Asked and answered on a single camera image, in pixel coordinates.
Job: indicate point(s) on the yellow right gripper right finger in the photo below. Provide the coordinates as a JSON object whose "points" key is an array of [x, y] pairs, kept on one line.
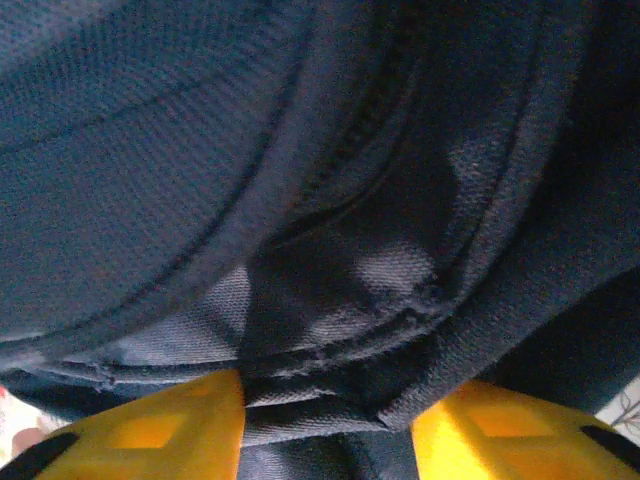
{"points": [[510, 440]]}

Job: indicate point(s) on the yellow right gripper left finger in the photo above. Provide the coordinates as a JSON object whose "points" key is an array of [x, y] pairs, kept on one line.
{"points": [[150, 440]]}

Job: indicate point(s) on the navy blue student backpack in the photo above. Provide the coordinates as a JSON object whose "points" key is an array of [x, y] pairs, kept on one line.
{"points": [[300, 175]]}

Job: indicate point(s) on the floral patterned table cover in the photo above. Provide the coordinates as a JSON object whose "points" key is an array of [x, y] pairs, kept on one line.
{"points": [[20, 420]]}

